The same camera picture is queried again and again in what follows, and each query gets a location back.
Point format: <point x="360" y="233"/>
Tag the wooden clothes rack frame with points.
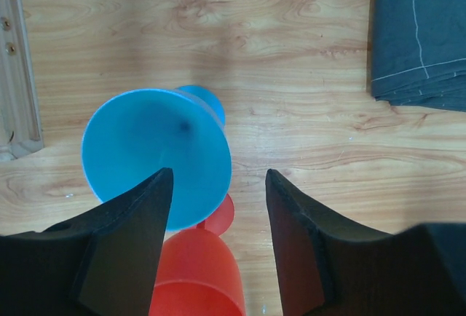
<point x="21" y="130"/>

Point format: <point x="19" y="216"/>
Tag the red plastic wine glass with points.
<point x="197" y="273"/>

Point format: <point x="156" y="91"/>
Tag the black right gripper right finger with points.
<point x="328" y="264"/>

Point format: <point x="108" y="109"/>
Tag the blue plastic wine glass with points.
<point x="137" y="133"/>

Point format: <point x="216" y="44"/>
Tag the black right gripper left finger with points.
<point x="102" y="262"/>

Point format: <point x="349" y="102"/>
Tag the folded dark grey cloth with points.
<point x="418" y="53"/>

